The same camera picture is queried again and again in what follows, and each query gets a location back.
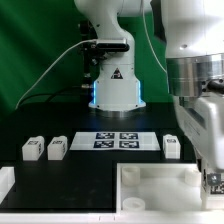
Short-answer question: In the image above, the white tag base sheet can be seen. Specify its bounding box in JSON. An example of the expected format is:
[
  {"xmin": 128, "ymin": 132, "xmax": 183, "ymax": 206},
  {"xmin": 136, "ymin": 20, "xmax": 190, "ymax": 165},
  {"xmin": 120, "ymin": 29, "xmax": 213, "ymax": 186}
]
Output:
[{"xmin": 70, "ymin": 132, "xmax": 160, "ymax": 151}]

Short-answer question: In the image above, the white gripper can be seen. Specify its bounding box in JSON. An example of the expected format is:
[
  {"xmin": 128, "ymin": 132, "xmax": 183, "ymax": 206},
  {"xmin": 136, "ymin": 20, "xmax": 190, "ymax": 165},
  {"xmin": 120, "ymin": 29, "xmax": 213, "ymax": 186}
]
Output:
[{"xmin": 173, "ymin": 93, "xmax": 224, "ymax": 172}]

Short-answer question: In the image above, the black cable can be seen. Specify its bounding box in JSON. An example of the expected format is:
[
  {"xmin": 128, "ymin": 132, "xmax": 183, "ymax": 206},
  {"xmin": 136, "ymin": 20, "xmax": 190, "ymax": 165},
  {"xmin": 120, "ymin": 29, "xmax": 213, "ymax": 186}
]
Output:
[{"xmin": 19, "ymin": 86, "xmax": 94, "ymax": 105}]

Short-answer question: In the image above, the white left obstacle block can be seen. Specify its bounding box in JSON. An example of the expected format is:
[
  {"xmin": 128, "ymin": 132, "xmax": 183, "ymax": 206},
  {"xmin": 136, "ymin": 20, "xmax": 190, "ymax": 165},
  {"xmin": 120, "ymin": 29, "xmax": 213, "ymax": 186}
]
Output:
[{"xmin": 0, "ymin": 167, "xmax": 15, "ymax": 204}]

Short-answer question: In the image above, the white cable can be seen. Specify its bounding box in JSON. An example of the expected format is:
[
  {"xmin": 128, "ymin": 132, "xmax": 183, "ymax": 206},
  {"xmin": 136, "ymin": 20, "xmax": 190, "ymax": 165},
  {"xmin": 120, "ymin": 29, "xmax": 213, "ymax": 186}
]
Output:
[{"xmin": 15, "ymin": 39, "xmax": 98, "ymax": 110}]

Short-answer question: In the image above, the black camera on base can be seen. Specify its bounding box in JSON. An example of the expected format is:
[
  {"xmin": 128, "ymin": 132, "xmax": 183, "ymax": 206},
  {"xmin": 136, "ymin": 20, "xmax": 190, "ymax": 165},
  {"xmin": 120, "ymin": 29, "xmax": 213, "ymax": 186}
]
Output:
[{"xmin": 81, "ymin": 38, "xmax": 130, "ymax": 53}]

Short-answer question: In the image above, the white square tabletop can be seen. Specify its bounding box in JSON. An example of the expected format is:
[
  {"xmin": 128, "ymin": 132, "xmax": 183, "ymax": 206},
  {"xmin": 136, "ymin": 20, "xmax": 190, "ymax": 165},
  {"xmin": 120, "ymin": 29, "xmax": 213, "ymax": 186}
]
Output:
[{"xmin": 116, "ymin": 163, "xmax": 206, "ymax": 213}]

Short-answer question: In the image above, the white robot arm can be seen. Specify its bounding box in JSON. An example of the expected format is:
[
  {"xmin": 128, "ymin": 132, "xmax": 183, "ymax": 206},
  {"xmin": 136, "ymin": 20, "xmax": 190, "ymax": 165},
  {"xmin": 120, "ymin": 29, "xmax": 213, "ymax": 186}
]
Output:
[{"xmin": 74, "ymin": 0, "xmax": 224, "ymax": 172}]

